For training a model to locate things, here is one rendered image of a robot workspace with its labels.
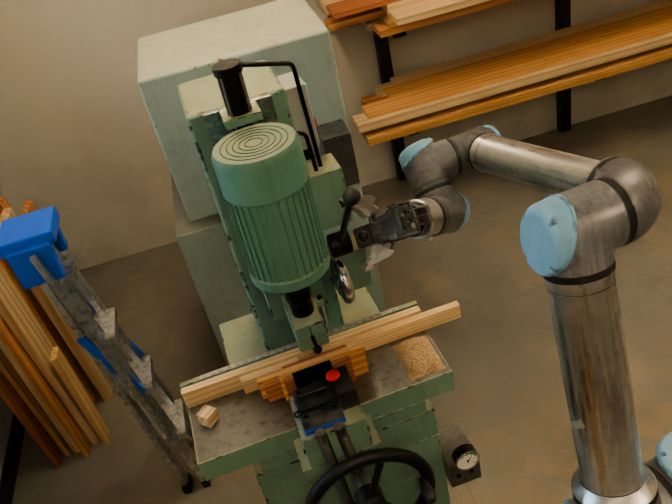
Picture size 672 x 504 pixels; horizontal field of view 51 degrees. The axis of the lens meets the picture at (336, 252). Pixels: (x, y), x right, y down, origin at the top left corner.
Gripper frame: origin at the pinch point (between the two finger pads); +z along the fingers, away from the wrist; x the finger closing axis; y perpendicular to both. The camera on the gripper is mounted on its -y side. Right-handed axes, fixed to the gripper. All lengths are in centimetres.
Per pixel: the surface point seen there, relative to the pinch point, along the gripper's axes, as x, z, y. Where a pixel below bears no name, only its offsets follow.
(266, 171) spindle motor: -14.9, 16.7, 1.2
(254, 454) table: 37, 10, -38
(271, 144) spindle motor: -20.2, 12.8, 0.9
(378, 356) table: 26.2, -20.6, -21.8
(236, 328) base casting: 8, -20, -70
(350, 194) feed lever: -6.3, 5.4, 8.8
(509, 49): -89, -241, -65
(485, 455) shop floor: 76, -99, -61
